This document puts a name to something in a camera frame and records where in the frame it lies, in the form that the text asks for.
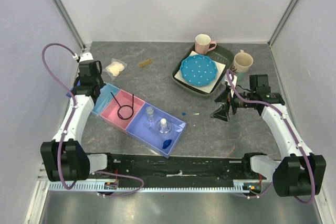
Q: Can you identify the dark green plastic tray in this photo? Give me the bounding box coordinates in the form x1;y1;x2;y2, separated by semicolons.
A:
172;46;234;98

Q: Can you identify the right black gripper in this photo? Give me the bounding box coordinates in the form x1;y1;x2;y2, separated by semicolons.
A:
210;86;256;122

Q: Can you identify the blue polka dot plate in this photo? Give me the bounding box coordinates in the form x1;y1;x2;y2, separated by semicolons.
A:
180;54;218;87

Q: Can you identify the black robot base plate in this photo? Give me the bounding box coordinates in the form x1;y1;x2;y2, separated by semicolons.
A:
56;152;274;190

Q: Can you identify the cream floral mug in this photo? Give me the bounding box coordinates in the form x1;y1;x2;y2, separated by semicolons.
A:
230;49;254;81

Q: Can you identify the tan test tube brush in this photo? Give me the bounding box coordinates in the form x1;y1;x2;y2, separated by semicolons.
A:
123;59;153;74

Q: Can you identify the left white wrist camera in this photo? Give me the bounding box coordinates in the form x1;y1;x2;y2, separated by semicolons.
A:
73;52;94;63

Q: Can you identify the bag of cotton balls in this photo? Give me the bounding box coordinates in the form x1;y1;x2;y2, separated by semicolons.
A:
103;58;127;80

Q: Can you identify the multicolour compartment organizer tray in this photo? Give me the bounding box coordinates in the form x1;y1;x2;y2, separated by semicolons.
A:
65;72;187;159

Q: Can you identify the small clear glass bottle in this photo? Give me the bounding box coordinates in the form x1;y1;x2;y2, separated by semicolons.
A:
145;106;155;122

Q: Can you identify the round flask white stopper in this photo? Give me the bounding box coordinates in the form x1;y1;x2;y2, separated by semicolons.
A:
155;118;173;136

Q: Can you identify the pink ceramic mug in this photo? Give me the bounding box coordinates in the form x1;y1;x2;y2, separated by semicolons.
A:
194;34;217;55

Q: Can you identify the white square plate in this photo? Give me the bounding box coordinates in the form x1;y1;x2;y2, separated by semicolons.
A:
174;51;226;94

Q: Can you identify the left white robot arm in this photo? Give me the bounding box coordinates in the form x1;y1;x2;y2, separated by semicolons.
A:
40;59;115;183

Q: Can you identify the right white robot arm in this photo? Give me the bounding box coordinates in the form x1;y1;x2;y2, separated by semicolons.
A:
211;70;327;204

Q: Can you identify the slotted cable duct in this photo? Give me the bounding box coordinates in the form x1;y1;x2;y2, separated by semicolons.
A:
48;179;274;193

